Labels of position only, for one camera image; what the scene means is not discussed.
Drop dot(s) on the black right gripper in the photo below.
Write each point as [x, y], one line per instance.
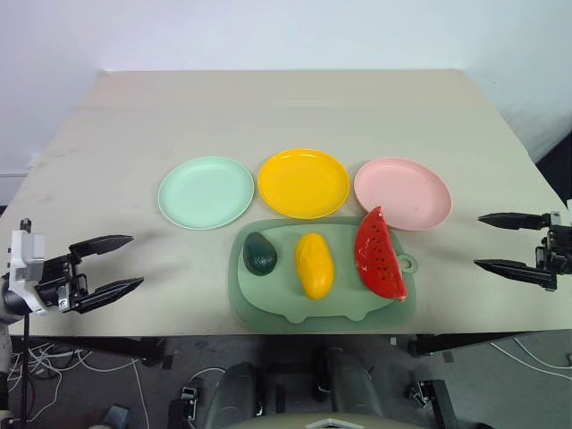
[561, 250]

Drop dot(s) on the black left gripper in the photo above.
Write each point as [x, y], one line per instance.
[56, 279]

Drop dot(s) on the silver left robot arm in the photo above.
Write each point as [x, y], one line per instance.
[4, 353]

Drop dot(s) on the mint green plate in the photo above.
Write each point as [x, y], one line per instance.
[205, 192]

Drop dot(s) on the pink plate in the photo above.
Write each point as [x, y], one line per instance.
[402, 187]

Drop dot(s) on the yellow plate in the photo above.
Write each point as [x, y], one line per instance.
[304, 183]

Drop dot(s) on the red watermelon slice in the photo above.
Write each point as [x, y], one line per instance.
[380, 259]

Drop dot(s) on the dark green avocado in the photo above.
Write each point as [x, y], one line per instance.
[259, 254]

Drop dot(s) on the green silicone placemat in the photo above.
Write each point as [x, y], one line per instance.
[277, 304]

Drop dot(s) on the dark grey rounded shape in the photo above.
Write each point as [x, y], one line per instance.
[353, 384]
[237, 397]

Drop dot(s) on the yellow mango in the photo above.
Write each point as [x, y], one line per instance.
[314, 266]

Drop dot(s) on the olive robot torso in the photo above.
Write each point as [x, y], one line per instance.
[330, 422]

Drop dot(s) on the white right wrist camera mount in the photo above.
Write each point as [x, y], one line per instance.
[555, 217]

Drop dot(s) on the black table frame bar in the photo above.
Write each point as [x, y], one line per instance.
[469, 342]

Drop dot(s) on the black metal floor bracket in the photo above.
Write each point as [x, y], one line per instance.
[183, 404]
[435, 400]

